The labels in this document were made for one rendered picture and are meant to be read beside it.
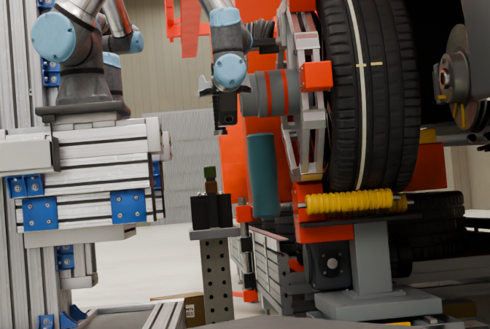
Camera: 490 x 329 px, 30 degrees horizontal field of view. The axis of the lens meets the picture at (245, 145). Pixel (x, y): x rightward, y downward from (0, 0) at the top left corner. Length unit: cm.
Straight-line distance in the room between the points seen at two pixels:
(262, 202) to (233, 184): 223
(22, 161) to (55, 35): 32
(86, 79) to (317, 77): 60
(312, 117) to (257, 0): 81
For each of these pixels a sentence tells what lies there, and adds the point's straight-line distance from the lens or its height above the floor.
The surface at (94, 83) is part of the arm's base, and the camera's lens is 242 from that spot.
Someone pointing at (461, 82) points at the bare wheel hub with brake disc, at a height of 83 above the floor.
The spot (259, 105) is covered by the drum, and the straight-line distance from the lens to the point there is 268.
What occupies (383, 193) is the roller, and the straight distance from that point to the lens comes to 263.
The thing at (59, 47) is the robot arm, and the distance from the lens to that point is 229.
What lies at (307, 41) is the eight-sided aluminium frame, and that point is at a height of 95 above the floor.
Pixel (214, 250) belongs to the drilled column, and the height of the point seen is 37.
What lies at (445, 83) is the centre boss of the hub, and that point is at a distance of 278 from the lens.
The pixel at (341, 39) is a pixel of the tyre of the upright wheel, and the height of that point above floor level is 94.
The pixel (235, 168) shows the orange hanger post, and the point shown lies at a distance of 504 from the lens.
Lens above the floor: 55
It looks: 3 degrees up
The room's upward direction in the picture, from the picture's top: 5 degrees counter-clockwise
